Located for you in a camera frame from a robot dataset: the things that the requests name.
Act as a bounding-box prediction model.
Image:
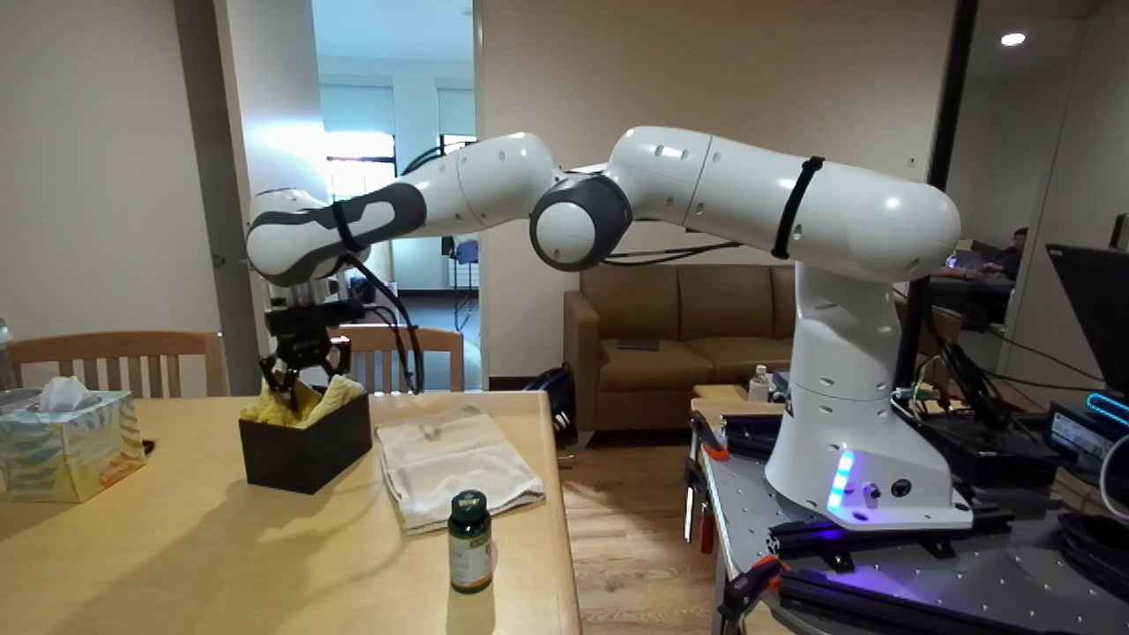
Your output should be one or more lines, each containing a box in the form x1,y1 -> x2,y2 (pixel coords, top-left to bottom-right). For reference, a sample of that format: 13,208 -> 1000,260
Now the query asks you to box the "black computer monitor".
1046,240 -> 1129,399

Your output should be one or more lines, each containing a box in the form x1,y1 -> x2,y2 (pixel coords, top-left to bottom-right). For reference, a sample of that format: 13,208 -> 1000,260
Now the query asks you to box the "black controller box blue light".
1046,387 -> 1129,488

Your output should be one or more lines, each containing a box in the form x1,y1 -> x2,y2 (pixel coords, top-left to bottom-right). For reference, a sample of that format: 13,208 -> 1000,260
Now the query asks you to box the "red handled black clamp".
717,554 -> 827,629

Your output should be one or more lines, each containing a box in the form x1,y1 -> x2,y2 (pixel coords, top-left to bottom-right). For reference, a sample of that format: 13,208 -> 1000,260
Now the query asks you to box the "black electronics box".
909,384 -> 1063,494

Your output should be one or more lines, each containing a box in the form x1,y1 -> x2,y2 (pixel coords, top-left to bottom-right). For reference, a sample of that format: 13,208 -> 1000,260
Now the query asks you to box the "black bag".
532,362 -> 580,453

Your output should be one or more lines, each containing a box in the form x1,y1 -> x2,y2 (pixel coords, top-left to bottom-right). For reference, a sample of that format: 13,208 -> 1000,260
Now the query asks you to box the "green capped small bottle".
446,488 -> 495,598

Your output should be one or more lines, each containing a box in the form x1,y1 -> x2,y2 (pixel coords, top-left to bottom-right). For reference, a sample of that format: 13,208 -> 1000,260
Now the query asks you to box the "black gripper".
263,299 -> 358,402

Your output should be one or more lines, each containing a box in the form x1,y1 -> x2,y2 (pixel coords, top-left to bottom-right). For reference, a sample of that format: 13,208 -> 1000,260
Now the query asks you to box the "yellow knitted towel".
241,369 -> 366,432

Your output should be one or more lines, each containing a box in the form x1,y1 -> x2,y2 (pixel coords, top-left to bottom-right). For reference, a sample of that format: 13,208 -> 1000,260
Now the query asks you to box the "black square box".
238,392 -> 375,498

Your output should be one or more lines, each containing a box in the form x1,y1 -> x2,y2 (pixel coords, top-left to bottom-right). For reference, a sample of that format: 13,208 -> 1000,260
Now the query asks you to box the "brown sofa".
560,259 -> 812,436

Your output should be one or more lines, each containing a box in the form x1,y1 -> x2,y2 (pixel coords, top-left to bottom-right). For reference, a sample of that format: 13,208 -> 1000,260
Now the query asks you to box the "grey perforated base plate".
688,415 -> 1129,635

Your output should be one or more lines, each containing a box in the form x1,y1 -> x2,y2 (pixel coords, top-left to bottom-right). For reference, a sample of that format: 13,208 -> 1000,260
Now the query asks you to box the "wooden slatted chair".
331,326 -> 468,399
0,328 -> 234,402

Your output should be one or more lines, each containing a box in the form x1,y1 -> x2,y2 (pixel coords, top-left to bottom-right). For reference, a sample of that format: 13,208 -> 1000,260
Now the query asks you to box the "beige folded towel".
375,411 -> 548,538

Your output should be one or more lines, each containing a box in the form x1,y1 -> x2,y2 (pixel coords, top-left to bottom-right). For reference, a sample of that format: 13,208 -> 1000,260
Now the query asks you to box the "round ceiling light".
985,20 -> 1042,55

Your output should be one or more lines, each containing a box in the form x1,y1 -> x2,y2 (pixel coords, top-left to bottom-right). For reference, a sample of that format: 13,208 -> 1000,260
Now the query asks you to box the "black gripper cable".
335,250 -> 426,399

